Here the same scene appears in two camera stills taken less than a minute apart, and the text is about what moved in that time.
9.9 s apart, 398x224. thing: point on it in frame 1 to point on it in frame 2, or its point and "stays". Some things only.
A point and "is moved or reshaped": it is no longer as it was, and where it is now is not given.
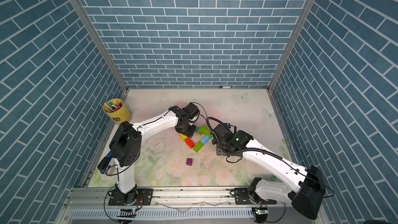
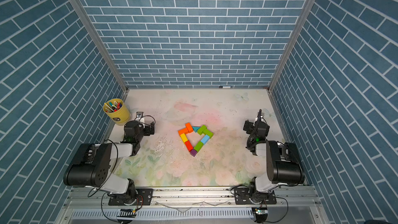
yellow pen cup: (116, 111) stays
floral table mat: (170, 157) stays
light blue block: (205, 139) stays
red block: (189, 142) is moved or reshaped
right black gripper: (218, 151) to (251, 125)
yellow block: (183, 136) stays
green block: (207, 133) stays
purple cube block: (189, 162) to (193, 152)
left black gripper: (190, 134) to (147, 132)
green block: (198, 147) stays
